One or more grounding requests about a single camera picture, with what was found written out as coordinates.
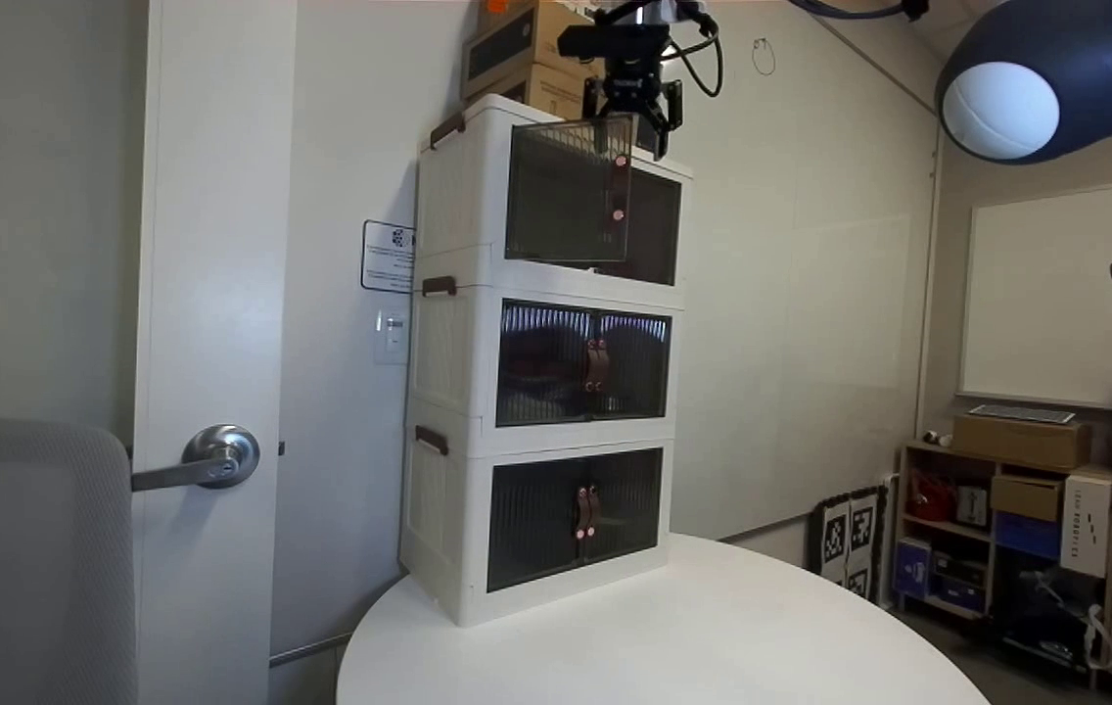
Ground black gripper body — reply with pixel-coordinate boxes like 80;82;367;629
583;77;687;132

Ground white three-tier cabinet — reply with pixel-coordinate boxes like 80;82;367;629
394;90;687;626

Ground large brown cardboard box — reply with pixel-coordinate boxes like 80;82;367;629
452;0;647;131

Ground white whiteboard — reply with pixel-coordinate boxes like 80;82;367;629
957;170;1112;414

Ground white room door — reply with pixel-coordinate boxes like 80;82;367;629
127;0;302;705

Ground black white fiducial tag board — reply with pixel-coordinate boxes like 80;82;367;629
805;482;892;602

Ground red shelf item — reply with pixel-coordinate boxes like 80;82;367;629
909;466;957;524

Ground flat brown cardboard box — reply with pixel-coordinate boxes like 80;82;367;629
946;405;1091;474

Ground small blue box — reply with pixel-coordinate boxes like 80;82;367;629
896;537;938;599

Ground small brown cardboard box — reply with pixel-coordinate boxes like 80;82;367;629
990;466;1066;524

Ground blue storage bin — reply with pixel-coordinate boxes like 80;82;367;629
990;509;1066;565

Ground wooden shelf unit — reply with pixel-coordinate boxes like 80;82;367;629
892;440;1112;701

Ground tall white box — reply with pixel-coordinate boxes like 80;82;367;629
1055;466;1112;579

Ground grey-backed black office chair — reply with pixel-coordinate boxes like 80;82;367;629
0;413;142;705

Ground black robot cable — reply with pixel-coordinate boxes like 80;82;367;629
652;0;732;101

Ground small white wall sign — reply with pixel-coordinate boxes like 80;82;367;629
354;214;420;299

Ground white light switch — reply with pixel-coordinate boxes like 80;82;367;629
367;304;411;370

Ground silver door lever handle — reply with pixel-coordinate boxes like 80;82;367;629
127;419;267;496

